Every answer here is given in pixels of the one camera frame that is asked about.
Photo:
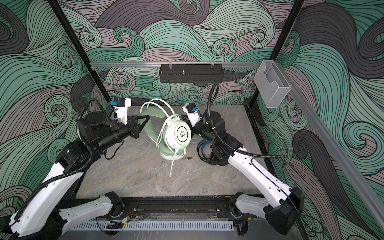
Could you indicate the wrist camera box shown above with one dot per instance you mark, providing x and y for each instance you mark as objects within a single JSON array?
[
  {"x": 192, "y": 112},
  {"x": 120, "y": 108}
]

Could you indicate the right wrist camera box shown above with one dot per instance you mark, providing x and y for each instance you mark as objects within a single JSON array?
[{"x": 192, "y": 112}]

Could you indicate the aluminium horizontal rail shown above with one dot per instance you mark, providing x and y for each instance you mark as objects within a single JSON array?
[{"x": 138, "y": 64}]

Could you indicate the mint green headphones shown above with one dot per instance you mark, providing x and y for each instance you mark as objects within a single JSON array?
[{"x": 175, "y": 134}]

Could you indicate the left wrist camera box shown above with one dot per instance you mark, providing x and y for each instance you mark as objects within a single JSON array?
[{"x": 120, "y": 108}]

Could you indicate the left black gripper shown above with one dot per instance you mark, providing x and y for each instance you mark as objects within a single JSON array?
[{"x": 135, "y": 128}]

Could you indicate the black frame post right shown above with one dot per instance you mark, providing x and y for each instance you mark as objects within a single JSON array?
[{"x": 290, "y": 21}]

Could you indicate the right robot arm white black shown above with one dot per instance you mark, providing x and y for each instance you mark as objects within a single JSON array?
[{"x": 280, "y": 205}]

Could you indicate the white slotted cable duct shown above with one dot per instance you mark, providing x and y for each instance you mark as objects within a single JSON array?
[{"x": 152, "y": 225}]

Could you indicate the black headphones with blue band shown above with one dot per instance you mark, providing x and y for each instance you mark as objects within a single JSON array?
[{"x": 207, "y": 153}]

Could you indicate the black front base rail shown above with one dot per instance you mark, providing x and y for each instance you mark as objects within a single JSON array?
[{"x": 190, "y": 204}]

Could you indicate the black perforated wall tray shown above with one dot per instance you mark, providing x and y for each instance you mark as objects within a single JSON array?
[{"x": 191, "y": 74}]

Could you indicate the black frame post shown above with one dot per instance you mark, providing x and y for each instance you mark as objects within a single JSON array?
[
  {"x": 290, "y": 21},
  {"x": 55, "y": 6}
]

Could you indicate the clear plastic wall bin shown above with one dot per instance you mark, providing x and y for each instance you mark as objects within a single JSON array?
[{"x": 272, "y": 82}]

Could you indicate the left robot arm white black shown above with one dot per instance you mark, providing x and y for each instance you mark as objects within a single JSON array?
[{"x": 39, "y": 218}]

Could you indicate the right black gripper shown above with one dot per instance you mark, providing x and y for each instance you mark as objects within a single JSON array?
[{"x": 193, "y": 130}]

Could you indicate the black frame post left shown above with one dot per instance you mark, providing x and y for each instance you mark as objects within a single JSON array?
[{"x": 55, "y": 6}]

